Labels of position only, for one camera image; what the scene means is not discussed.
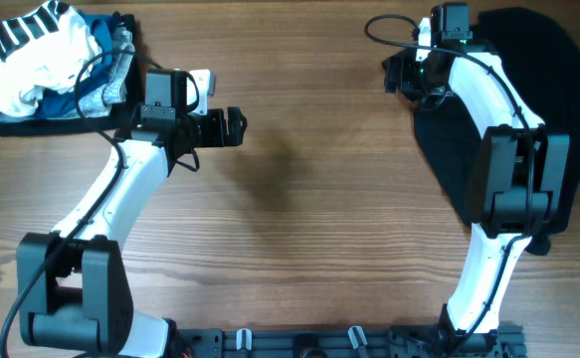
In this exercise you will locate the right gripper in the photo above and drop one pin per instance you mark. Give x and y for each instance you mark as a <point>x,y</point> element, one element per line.
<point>406,83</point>

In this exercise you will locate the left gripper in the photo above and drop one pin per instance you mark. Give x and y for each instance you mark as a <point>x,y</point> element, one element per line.
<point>216,136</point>

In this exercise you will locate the black t-shirt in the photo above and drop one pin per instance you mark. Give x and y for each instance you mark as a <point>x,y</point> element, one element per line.
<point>543,64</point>

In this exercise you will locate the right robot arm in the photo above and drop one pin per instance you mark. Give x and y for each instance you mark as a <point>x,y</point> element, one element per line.
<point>513,189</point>

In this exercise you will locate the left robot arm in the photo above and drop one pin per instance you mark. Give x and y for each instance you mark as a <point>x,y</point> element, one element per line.
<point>73,292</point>

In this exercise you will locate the black folded garment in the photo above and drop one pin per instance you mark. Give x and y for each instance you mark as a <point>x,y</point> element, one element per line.
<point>125,114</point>

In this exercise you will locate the grey folded garment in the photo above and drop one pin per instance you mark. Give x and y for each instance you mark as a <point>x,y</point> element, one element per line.
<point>95,102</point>

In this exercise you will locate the blue folded garment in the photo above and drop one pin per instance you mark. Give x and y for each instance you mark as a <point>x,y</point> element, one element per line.
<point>49,57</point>

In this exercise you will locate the white black striped garment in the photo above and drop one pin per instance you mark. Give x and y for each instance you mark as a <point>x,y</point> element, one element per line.
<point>43,50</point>

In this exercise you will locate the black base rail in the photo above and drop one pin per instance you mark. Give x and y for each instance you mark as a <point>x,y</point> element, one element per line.
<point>395,342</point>

